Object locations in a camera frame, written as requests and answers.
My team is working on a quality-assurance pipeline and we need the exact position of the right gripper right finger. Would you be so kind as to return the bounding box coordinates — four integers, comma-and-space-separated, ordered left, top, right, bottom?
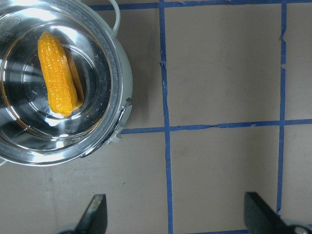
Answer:
244, 192, 290, 234

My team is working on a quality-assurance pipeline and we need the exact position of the pale green electric pot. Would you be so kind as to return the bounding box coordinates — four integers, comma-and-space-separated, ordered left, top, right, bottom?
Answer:
0, 0, 133, 166

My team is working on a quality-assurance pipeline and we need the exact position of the yellow corn cob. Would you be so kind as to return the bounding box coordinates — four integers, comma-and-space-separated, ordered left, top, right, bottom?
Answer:
38, 31, 84, 117

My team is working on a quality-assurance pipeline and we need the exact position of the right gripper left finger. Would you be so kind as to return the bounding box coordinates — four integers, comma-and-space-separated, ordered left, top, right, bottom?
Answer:
75, 194, 108, 234

